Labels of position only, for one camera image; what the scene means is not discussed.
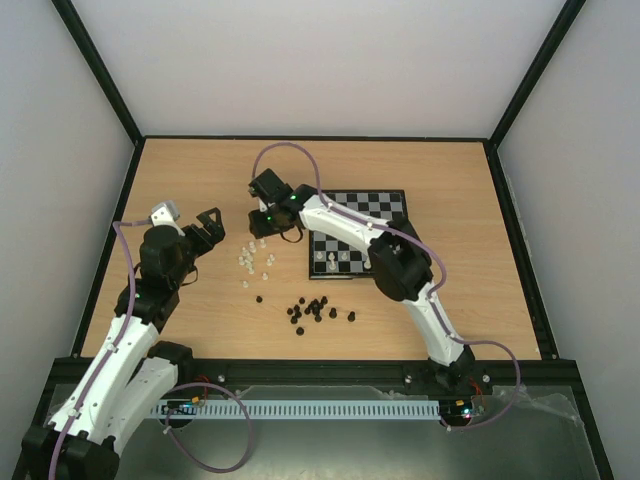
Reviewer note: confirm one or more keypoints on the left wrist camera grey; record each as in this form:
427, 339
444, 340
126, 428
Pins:
165, 213

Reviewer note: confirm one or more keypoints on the black grey chess board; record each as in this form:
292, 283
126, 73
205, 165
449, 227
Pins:
382, 204

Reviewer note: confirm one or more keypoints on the black aluminium frame rail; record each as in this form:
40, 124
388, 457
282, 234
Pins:
412, 376

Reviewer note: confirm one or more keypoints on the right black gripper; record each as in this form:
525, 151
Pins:
260, 220

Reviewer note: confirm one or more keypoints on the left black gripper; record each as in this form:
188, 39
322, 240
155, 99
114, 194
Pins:
217, 232

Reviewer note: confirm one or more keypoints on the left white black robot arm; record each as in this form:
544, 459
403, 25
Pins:
133, 369

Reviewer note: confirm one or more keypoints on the clear plastic sheet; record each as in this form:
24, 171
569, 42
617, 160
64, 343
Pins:
555, 401

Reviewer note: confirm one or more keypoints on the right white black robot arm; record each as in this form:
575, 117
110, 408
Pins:
402, 268

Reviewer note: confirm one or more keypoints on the white slotted cable duct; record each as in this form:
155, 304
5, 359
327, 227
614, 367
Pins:
227, 409

